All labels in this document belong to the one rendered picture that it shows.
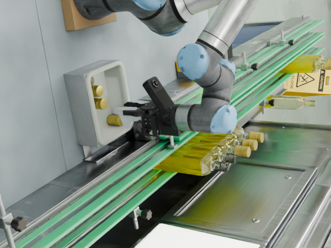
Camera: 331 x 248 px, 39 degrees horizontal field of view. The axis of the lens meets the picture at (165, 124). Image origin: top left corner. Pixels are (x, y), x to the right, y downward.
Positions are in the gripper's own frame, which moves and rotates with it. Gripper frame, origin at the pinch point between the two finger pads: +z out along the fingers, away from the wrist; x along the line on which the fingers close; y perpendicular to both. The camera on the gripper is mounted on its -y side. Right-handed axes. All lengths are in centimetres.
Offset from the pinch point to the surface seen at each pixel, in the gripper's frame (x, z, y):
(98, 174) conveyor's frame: -14.0, 0.8, 15.8
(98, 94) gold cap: -1.6, 6.5, -3.8
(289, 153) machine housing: 60, -29, 38
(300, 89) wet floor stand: 343, 56, 103
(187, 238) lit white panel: -9.4, -23.1, 34.2
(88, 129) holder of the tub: -7.6, 7.4, 4.9
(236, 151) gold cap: 22.1, -24.7, 21.5
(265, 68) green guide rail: 104, -4, 17
